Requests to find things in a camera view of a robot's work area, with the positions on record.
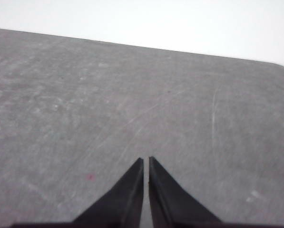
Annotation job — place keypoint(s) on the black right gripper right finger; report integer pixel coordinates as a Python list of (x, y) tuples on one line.
[(170, 204)]

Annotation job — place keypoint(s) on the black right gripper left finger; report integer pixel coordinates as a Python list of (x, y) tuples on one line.
[(120, 204)]

